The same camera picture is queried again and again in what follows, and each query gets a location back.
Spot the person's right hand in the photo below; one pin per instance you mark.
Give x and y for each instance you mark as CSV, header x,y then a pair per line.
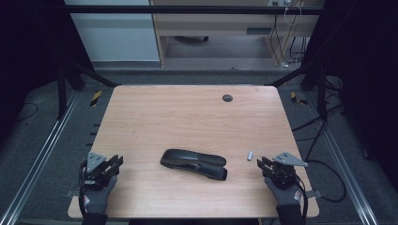
x,y
286,195

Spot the black metal frame strut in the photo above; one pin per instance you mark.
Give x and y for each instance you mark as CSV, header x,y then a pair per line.
x,y
62,93
321,93

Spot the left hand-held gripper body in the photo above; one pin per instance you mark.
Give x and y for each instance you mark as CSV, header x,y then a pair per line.
x,y
95,162

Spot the yellow black striped tape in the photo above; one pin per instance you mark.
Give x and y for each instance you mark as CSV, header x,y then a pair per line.
x,y
96,98

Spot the black curtain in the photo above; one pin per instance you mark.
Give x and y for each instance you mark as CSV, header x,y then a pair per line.
x,y
28,47
366,78

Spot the light wooden desk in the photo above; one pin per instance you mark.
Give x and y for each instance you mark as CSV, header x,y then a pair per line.
x,y
219,25

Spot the person's left hand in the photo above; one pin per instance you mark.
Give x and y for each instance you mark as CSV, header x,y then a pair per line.
x,y
98,198

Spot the round grey table grommet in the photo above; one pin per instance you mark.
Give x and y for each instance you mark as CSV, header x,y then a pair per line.
x,y
227,98

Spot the black horizontal frame bar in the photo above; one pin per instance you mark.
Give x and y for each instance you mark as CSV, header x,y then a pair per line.
x,y
187,9

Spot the aluminium floor rail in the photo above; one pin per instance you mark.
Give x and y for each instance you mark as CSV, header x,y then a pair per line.
x,y
37,162
344,168

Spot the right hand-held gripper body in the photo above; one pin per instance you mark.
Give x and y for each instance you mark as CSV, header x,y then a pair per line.
x,y
283,168

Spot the grey tape piece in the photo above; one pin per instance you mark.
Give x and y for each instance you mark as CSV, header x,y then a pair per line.
x,y
314,194
72,193

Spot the white cabinet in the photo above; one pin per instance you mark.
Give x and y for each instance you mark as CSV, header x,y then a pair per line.
x,y
115,37

